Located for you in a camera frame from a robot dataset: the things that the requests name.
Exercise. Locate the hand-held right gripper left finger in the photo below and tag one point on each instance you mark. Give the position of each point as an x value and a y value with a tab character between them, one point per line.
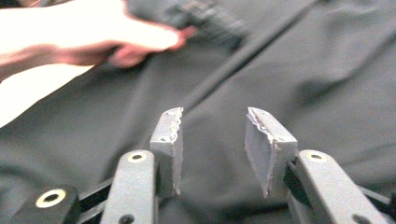
137	186

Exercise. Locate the black pants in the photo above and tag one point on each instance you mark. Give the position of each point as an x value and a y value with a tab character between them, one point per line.
295	68

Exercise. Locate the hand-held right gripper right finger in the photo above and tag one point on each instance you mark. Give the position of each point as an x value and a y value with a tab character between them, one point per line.
314	186

